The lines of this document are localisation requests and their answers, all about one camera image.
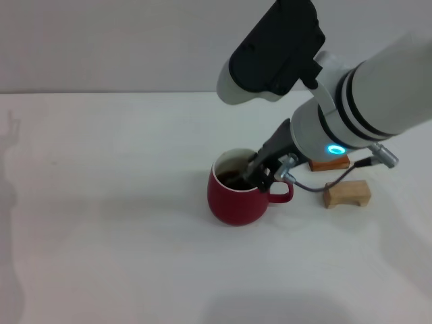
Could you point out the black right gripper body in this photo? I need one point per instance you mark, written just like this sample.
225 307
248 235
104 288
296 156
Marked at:
276 145

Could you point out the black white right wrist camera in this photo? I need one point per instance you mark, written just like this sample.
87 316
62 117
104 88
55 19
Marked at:
276 50

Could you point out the orange-brown wooden block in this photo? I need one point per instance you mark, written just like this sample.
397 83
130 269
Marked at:
327 164

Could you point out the red ceramic cup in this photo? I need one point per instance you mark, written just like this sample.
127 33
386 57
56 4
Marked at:
236 209

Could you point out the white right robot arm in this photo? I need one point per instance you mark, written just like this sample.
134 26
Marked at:
388 94

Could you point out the dark brown coffee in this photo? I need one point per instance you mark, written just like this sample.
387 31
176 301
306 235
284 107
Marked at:
226 177

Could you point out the light wooden arch block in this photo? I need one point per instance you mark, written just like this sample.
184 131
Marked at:
344 192

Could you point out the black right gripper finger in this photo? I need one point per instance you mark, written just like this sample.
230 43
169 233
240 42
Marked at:
250 170
265 184

